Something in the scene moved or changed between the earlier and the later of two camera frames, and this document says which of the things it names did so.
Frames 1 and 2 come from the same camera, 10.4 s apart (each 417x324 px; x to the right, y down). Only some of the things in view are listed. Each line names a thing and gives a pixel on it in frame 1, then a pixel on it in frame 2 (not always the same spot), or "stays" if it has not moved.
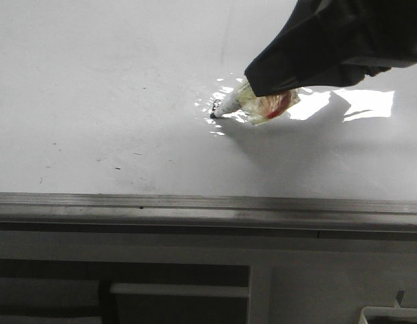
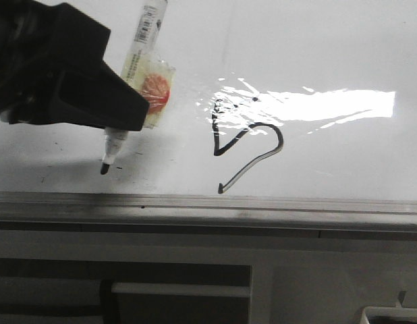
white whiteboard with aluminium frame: (102, 124) stays
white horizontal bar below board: (199, 290) stays
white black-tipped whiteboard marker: (258, 109) → (149, 73)
